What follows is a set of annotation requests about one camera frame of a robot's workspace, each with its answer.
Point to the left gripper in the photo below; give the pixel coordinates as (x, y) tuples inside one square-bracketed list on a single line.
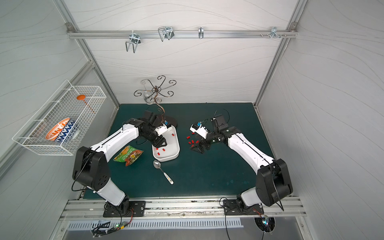
[(157, 138)]

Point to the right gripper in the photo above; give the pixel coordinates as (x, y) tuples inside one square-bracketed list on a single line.
[(204, 143)]

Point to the white storage box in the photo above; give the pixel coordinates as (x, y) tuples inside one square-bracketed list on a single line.
[(172, 149)]

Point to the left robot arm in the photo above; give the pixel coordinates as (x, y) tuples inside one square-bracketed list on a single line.
[(91, 163)]

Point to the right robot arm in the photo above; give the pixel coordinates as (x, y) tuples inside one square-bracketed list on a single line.
[(273, 181)]

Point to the green snack packet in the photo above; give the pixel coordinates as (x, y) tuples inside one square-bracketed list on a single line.
[(128, 155)]

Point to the glass cup on stand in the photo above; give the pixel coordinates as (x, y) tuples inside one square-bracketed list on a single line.
[(147, 97)]

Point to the black metal cup stand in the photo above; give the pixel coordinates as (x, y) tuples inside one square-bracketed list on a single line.
[(158, 92)]

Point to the orange small spoon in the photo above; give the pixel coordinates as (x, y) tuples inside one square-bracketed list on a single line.
[(83, 99)]

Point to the orange blue patterned bowl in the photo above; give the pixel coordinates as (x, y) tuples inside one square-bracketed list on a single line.
[(63, 131)]

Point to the metal double hook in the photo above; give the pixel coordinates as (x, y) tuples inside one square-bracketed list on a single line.
[(133, 42)]

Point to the metal hook right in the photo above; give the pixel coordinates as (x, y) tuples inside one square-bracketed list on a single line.
[(274, 33)]

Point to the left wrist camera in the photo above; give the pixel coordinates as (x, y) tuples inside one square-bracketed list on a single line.
[(163, 128)]

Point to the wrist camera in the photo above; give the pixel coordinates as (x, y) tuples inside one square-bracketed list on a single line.
[(163, 128), (199, 129)]

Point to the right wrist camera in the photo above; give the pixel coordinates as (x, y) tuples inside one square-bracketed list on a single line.
[(199, 129)]

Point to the spoon with white handle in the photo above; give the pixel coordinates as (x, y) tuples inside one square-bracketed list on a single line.
[(157, 165)]

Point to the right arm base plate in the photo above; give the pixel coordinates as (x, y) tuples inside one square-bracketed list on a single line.
[(235, 208)]

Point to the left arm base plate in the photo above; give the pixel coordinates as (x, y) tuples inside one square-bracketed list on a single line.
[(125, 209)]

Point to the white wire basket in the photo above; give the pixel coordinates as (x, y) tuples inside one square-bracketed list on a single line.
[(61, 104)]

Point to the aluminium front rail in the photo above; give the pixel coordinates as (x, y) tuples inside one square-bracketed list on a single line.
[(177, 208)]

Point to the aluminium rail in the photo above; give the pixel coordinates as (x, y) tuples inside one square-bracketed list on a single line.
[(179, 34), (177, 208)]

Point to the aluminium top rail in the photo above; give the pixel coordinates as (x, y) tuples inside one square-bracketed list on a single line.
[(179, 34)]

